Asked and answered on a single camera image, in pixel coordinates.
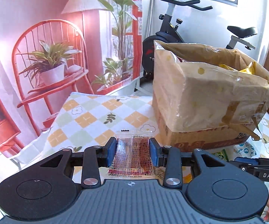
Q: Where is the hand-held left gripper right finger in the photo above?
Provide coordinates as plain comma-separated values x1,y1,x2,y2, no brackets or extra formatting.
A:
149,138,229,190

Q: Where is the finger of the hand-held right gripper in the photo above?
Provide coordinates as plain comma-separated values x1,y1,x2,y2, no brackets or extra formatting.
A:
228,157,269,185

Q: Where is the checkered tablecloth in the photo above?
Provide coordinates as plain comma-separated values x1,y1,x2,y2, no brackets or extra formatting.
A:
15,92,269,185

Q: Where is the wall poster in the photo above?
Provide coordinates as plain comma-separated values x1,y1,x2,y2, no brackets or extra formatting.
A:
0,0,144,160

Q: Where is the cardboard box with plastic liner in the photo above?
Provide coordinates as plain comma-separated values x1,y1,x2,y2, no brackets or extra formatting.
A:
151,40,269,150

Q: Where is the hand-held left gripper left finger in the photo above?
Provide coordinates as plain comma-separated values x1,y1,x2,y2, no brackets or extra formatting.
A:
39,137,117,190

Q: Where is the blue and white snack packet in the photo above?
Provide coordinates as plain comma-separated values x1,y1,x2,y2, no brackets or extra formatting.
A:
233,142,258,159

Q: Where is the black exercise bike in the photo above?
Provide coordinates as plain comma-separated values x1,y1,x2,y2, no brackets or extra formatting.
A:
141,0,259,92

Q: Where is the yellow snack packet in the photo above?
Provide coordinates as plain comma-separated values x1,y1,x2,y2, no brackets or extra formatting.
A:
219,61,258,74

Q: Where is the green and white snack packet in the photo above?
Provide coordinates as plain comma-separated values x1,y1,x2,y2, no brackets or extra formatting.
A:
212,149,230,163

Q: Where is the clear red-printed snack packet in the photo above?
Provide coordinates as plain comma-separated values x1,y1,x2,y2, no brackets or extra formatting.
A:
107,129,160,181

